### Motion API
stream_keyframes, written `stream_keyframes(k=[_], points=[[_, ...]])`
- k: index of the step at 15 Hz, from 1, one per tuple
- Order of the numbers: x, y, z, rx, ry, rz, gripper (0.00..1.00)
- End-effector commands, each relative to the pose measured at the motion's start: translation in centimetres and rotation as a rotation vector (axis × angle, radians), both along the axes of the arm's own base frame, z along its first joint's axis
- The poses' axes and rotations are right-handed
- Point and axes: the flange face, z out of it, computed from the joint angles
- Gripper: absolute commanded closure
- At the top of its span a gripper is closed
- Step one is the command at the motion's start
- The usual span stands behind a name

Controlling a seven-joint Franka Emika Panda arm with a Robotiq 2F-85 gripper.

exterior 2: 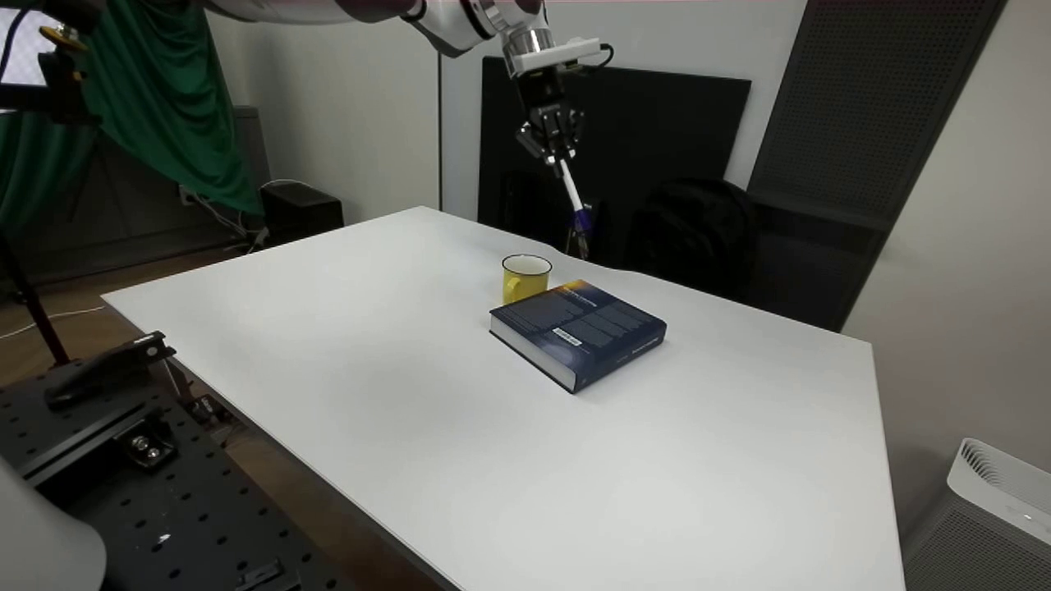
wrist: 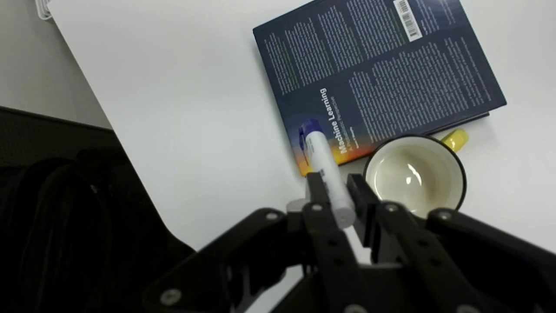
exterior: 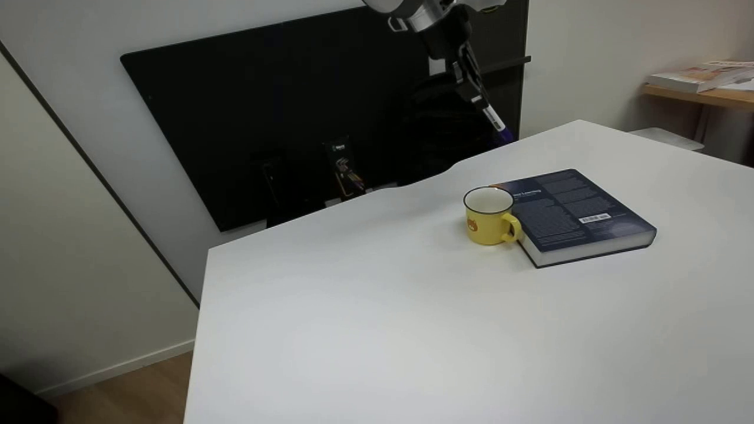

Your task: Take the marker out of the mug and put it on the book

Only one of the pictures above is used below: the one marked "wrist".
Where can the dark blue book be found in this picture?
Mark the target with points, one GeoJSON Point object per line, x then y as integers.
{"type": "Point", "coordinates": [382, 70]}

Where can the white marker with blue cap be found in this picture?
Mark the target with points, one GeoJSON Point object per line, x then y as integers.
{"type": "Point", "coordinates": [326, 167]}

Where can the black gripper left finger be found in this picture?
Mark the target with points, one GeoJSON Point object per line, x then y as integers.
{"type": "Point", "coordinates": [326, 244]}

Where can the glass cup with yellow liquid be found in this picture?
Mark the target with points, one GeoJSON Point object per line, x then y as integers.
{"type": "Point", "coordinates": [413, 176]}

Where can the black backpack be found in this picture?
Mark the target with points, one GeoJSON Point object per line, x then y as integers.
{"type": "Point", "coordinates": [69, 226]}

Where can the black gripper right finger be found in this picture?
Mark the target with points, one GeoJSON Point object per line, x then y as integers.
{"type": "Point", "coordinates": [417, 249]}

